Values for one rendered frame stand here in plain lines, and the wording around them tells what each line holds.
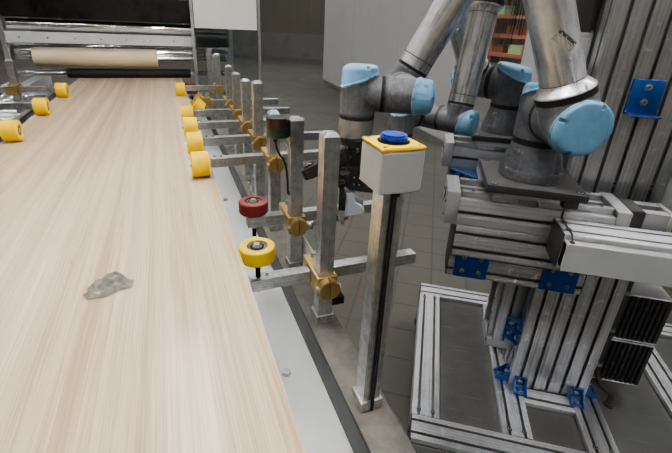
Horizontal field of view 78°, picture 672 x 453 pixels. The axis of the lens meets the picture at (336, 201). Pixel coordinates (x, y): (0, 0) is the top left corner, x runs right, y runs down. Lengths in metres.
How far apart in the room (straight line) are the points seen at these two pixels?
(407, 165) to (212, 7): 3.07
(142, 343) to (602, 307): 1.29
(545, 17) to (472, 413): 1.21
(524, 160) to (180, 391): 0.87
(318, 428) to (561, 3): 0.93
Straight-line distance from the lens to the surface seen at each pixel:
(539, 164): 1.10
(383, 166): 0.58
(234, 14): 3.58
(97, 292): 0.88
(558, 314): 1.55
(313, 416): 0.98
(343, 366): 0.96
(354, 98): 0.87
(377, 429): 0.86
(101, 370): 0.73
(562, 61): 0.93
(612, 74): 1.30
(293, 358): 1.08
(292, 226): 1.15
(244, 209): 1.16
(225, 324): 0.75
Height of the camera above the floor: 1.38
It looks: 23 degrees down
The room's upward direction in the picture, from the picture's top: 3 degrees clockwise
